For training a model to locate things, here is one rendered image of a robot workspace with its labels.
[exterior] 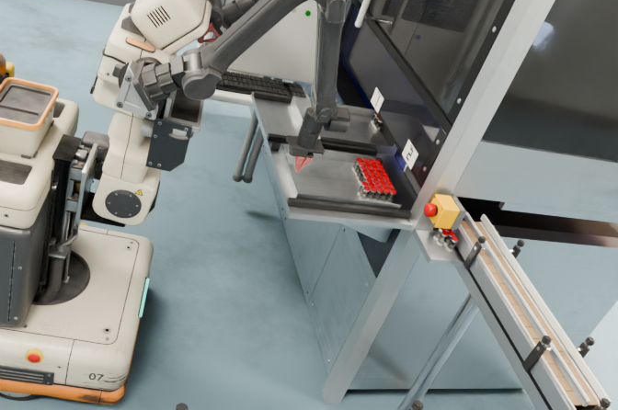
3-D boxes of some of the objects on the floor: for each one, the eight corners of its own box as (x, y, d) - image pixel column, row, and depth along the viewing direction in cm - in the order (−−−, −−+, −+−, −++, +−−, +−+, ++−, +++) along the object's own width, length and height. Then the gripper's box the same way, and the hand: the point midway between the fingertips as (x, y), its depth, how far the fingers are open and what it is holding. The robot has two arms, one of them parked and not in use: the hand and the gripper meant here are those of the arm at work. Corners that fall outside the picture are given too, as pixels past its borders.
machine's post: (336, 390, 248) (650, -217, 137) (339, 404, 244) (669, -213, 133) (320, 391, 246) (628, -227, 135) (324, 404, 241) (646, -224, 130)
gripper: (325, 122, 184) (310, 165, 192) (291, 118, 180) (278, 162, 189) (331, 136, 178) (315, 179, 187) (296, 131, 175) (281, 176, 184)
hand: (297, 168), depth 187 cm, fingers closed
